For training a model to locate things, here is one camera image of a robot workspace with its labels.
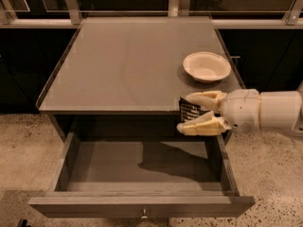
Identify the black object at floor edge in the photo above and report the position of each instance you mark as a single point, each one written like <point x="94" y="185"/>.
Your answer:
<point x="23" y="223"/>

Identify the white paper bowl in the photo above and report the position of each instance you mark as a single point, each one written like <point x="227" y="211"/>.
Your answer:
<point x="207" y="67"/>

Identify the open grey top drawer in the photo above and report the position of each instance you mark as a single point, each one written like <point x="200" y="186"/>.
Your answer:
<point x="172" y="177"/>

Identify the metal railing frame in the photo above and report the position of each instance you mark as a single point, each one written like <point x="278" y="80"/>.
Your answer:
<point x="223" y="14"/>

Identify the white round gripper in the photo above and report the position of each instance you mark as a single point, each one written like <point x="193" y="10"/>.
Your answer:
<point x="242" y="110"/>

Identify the round metal drawer knob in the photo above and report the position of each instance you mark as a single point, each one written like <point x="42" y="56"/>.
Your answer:
<point x="144" y="215"/>

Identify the grey cabinet with glass top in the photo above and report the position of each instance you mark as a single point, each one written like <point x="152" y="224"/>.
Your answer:
<point x="132" y="65"/>

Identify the black rxbar chocolate wrapper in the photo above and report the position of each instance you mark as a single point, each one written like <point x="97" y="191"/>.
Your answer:
<point x="189" y="111"/>

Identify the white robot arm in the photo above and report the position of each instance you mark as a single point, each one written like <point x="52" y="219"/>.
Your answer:
<point x="279" y="111"/>

